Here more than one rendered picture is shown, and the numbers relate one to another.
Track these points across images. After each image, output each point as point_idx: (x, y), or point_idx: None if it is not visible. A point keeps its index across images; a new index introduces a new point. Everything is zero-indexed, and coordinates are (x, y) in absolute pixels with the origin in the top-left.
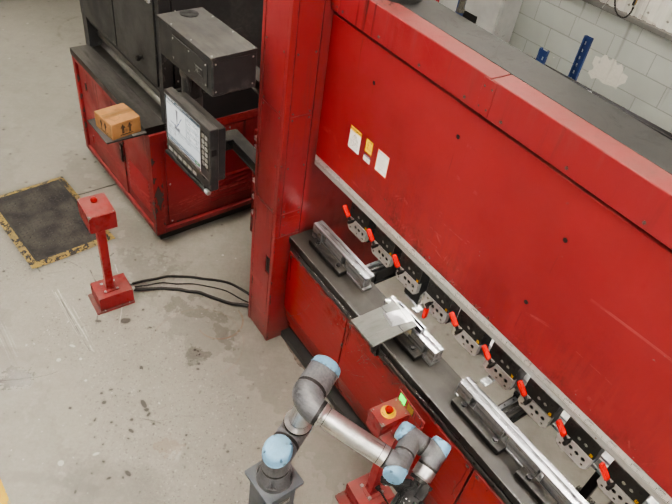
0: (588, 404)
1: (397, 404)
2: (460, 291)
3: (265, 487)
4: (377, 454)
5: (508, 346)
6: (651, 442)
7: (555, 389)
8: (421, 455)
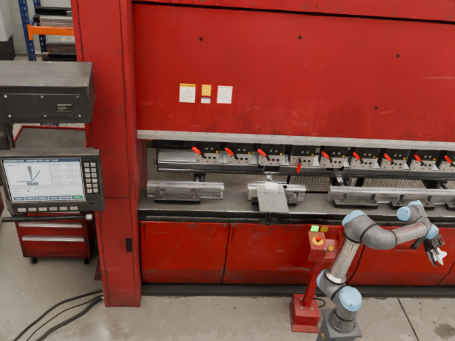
0: (428, 134)
1: (313, 234)
2: (322, 135)
3: (352, 329)
4: (422, 229)
5: (367, 142)
6: None
7: (405, 142)
8: None
